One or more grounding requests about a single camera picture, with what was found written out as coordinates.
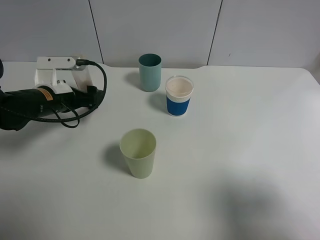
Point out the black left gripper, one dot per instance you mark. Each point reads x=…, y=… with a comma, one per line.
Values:
x=75, y=99

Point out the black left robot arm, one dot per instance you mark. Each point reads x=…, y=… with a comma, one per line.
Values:
x=41, y=104

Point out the light green plastic cup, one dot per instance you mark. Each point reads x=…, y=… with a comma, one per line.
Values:
x=138, y=147

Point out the teal plastic cup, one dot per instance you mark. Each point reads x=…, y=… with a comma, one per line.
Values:
x=150, y=68

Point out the blue sleeved paper cup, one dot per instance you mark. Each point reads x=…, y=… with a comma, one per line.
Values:
x=178, y=94

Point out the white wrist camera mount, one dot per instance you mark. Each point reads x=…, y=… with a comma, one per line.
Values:
x=47, y=68

